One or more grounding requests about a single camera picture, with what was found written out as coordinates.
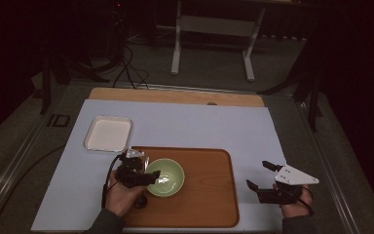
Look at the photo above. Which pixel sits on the light green ceramic bowl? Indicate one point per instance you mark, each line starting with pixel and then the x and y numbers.
pixel 172 187

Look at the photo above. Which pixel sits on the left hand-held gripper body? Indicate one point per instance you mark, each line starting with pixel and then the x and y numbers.
pixel 131 172

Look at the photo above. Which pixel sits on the black tripod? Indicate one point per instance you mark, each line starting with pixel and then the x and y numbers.
pixel 313 97

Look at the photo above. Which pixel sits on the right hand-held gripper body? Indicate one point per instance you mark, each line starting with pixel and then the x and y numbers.
pixel 292 177

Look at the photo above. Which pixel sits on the brown wooden tray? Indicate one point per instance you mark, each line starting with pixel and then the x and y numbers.
pixel 207 188

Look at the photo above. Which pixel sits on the white square plate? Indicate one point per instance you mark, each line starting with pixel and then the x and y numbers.
pixel 108 134

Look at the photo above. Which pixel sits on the white table cover sheet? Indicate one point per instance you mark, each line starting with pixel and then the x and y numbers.
pixel 191 126

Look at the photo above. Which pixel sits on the person's right hand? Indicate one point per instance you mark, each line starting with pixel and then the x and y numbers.
pixel 297 209

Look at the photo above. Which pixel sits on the grey metal floor rail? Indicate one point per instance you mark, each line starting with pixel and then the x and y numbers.
pixel 328 169
pixel 9 169

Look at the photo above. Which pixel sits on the black stand with legs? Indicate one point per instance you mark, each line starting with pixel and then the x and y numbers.
pixel 46 84

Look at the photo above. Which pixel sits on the person's left hand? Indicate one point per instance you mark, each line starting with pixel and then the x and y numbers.
pixel 120 200

